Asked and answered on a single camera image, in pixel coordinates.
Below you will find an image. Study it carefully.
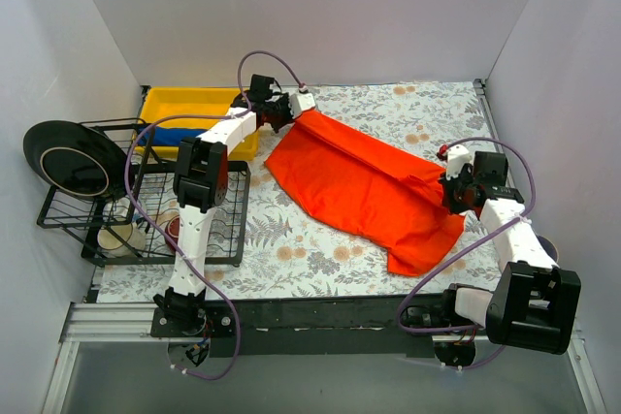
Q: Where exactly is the purple ceramic mug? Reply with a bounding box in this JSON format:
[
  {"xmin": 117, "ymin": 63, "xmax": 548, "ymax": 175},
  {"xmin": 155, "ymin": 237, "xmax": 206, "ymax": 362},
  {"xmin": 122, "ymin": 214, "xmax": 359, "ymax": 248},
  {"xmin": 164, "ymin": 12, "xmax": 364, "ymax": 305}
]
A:
[{"xmin": 538, "ymin": 235, "xmax": 559, "ymax": 262}]

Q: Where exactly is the black wire dish rack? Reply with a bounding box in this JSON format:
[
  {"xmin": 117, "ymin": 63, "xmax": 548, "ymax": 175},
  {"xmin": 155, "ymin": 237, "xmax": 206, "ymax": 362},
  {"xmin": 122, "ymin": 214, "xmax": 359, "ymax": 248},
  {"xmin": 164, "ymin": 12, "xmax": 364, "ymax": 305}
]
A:
[{"xmin": 37, "ymin": 142, "xmax": 250, "ymax": 267}]

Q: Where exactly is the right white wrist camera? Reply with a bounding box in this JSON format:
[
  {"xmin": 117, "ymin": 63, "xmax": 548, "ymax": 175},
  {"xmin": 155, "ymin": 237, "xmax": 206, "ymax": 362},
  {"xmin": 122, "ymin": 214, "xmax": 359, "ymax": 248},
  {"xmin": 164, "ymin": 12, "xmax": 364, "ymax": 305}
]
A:
[{"xmin": 437, "ymin": 144, "xmax": 474, "ymax": 180}]

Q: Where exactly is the orange t shirt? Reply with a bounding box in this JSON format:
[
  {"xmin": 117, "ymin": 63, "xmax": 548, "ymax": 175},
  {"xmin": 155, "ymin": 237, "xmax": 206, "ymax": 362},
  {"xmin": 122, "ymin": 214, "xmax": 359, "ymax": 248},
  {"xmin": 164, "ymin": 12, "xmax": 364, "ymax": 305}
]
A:
[{"xmin": 266, "ymin": 111, "xmax": 464, "ymax": 276}]

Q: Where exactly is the yellow plastic bin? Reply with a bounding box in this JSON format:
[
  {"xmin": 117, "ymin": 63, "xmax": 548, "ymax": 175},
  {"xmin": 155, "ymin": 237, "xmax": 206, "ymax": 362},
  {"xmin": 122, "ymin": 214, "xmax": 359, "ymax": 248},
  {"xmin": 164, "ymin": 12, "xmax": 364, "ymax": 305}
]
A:
[{"xmin": 139, "ymin": 87, "xmax": 259, "ymax": 161}]

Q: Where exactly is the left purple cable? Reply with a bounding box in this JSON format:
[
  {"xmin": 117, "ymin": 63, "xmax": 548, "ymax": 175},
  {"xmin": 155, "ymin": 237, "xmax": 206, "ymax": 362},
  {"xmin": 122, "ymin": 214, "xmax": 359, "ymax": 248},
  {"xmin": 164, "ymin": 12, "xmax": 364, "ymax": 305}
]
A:
[{"xmin": 123, "ymin": 49, "xmax": 307, "ymax": 381}]

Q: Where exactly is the blue rolled t shirt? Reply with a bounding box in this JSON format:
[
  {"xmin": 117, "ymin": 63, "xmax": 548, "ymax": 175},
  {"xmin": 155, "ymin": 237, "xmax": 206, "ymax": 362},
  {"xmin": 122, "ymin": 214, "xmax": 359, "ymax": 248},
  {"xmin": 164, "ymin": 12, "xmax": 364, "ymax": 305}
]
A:
[{"xmin": 138, "ymin": 126, "xmax": 206, "ymax": 147}]

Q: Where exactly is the floral table mat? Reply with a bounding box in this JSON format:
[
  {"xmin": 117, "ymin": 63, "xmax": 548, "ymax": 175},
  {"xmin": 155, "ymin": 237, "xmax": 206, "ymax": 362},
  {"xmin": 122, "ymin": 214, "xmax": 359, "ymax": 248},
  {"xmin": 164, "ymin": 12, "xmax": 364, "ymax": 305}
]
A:
[{"xmin": 93, "ymin": 80, "xmax": 500, "ymax": 303}]

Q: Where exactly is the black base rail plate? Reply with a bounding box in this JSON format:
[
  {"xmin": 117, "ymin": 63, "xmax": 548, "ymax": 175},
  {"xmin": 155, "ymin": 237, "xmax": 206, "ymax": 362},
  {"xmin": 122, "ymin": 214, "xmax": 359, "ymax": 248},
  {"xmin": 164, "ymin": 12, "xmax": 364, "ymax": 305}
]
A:
[{"xmin": 150, "ymin": 295, "xmax": 460, "ymax": 358}]

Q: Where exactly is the red bowl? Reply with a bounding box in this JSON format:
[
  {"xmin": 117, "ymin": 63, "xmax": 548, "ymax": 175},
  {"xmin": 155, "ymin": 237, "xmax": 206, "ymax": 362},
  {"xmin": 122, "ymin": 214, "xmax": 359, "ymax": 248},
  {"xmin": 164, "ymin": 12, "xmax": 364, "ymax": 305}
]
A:
[{"xmin": 164, "ymin": 215, "xmax": 180, "ymax": 254}]

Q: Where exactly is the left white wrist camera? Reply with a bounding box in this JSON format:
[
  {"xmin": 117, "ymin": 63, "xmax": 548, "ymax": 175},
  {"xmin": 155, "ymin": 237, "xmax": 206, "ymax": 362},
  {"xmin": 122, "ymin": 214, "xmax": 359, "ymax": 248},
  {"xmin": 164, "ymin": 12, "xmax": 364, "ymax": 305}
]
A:
[{"xmin": 289, "ymin": 85, "xmax": 316, "ymax": 119}]

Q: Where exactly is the aluminium frame rail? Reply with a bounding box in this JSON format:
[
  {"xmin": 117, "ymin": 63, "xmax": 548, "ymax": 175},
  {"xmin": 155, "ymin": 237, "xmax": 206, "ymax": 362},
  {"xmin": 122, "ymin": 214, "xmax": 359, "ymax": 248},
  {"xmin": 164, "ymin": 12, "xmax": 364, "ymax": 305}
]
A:
[{"xmin": 60, "ymin": 301, "xmax": 583, "ymax": 343}]

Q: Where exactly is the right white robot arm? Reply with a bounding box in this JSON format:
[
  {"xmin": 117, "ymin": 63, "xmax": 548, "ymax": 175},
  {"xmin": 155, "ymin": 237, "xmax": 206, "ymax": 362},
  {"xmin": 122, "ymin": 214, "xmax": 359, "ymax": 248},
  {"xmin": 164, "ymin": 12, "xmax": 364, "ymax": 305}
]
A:
[{"xmin": 439, "ymin": 144, "xmax": 581, "ymax": 355}]

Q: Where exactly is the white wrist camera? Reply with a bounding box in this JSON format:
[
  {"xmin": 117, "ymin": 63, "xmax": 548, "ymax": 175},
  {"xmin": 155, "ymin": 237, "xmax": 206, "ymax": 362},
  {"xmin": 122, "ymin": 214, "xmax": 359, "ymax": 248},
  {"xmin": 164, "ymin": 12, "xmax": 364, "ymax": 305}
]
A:
[
  {"xmin": 289, "ymin": 85, "xmax": 316, "ymax": 119},
  {"xmin": 437, "ymin": 144, "xmax": 474, "ymax": 180}
]

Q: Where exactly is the cream cup in rack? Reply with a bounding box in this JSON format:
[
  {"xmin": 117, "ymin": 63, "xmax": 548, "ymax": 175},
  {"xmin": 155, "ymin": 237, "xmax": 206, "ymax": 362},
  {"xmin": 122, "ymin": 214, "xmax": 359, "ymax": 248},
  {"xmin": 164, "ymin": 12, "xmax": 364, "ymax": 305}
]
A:
[{"xmin": 97, "ymin": 198, "xmax": 147, "ymax": 258}]

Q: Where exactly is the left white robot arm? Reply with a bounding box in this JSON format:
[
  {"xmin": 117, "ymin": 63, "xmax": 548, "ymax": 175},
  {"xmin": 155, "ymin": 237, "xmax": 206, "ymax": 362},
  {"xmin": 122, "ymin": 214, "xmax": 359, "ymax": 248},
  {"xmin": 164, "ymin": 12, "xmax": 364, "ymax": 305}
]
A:
[{"xmin": 154, "ymin": 75, "xmax": 293, "ymax": 336}]

